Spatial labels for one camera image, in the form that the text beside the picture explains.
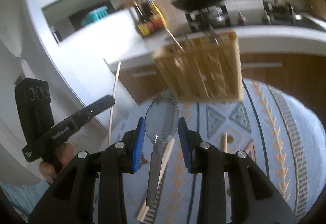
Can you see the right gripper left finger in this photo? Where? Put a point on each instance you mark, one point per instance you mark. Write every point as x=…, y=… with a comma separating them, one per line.
x=70, y=198

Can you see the wooden kitchen cabinet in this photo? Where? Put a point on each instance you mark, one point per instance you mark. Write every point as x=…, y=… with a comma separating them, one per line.
x=299, y=75

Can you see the dark soy sauce bottle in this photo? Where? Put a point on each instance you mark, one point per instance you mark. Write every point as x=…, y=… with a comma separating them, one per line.
x=144, y=24

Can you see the patterned blue table mat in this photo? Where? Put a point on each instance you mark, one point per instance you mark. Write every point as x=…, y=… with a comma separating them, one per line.
x=283, y=137

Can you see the wooden chopstick on mat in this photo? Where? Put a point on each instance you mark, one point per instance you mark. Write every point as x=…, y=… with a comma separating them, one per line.
x=224, y=142

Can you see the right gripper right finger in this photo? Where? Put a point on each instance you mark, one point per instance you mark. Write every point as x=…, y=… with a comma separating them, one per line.
x=254, y=198

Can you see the clear plastic spoon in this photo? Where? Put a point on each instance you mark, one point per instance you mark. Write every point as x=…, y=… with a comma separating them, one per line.
x=161, y=123

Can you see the gas stove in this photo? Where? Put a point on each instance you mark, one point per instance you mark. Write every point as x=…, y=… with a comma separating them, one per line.
x=265, y=13

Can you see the wooden chopstick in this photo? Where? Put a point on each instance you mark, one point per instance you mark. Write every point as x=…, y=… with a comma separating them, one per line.
x=112, y=108
x=224, y=142

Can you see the person's left hand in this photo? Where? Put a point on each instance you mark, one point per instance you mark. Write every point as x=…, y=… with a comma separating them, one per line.
x=63, y=155

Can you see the yellow plastic utensil basket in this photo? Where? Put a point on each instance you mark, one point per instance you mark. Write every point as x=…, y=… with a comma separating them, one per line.
x=203, y=69

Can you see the teal plastic basket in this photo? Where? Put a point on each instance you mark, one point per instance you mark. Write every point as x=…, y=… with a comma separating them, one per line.
x=95, y=15

